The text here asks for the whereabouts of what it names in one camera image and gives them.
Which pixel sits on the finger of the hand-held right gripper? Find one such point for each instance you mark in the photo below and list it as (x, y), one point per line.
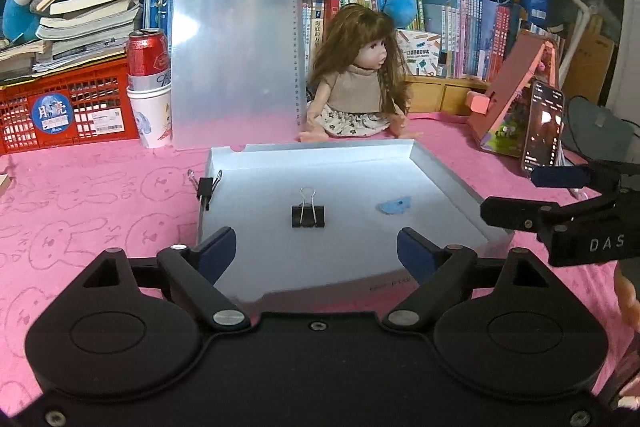
(557, 177)
(515, 212)

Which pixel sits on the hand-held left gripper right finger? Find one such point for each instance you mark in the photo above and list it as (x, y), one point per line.
(415, 257)

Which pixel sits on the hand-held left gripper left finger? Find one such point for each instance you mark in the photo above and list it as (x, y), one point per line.
(217, 254)

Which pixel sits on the white shallow cardboard box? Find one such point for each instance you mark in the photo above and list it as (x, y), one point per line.
(350, 177)

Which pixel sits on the person's right hand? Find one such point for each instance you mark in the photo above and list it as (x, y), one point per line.
(629, 299)

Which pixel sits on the smartphone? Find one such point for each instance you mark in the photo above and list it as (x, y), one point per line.
(542, 127)

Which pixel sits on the blue plastic clip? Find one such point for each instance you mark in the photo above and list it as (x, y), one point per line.
(395, 206)

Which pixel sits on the dark grey bag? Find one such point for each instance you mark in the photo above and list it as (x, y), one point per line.
(600, 132)

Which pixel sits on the small black binder clip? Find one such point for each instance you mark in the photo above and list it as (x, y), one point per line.
(205, 189)

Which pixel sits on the pink folding stand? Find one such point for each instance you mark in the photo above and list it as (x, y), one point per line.
(505, 97)

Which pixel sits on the large black binder clip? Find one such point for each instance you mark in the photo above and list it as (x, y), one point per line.
(308, 217)

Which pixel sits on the brown cardboard sheet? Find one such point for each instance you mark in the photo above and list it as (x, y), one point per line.
(592, 57)

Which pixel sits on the pink bunny-print blanket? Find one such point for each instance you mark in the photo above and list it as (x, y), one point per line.
(100, 207)

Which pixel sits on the wooden shelf box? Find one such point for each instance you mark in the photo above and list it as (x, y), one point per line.
(450, 94)

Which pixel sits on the white plastic pipe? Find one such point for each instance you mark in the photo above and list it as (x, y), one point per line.
(575, 27)

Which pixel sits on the white paper cup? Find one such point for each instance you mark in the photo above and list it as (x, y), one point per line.
(150, 117)

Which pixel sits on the row of colourful books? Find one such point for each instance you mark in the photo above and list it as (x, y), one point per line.
(465, 32)

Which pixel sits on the brown-haired doll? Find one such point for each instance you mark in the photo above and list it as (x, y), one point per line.
(355, 87)

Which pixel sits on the white pencil-print box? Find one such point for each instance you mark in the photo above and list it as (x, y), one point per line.
(420, 52)

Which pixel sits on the translucent clipboard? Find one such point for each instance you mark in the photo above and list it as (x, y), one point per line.
(235, 57)

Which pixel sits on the red plastic crate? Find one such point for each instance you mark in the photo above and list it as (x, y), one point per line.
(85, 107)

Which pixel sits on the red drink can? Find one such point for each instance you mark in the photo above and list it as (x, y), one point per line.
(147, 57)

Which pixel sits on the stack of worn books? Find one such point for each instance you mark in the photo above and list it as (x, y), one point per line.
(85, 17)

